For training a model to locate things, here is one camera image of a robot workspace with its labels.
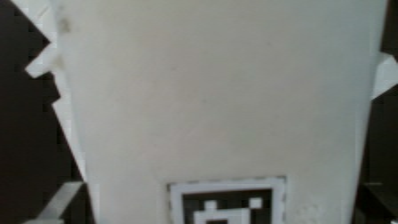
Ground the white cabinet door panel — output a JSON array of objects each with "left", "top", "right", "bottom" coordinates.
[
  {"left": 11, "top": 0, "right": 84, "bottom": 160},
  {"left": 372, "top": 53, "right": 398, "bottom": 98}
]

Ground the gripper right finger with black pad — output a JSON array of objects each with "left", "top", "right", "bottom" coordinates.
[{"left": 359, "top": 183, "right": 398, "bottom": 224}]

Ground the small white cabinet top block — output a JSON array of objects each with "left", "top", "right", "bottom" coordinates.
[{"left": 50, "top": 0, "right": 388, "bottom": 224}]

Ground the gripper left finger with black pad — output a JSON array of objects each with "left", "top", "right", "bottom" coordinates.
[{"left": 23, "top": 181, "right": 84, "bottom": 224}]

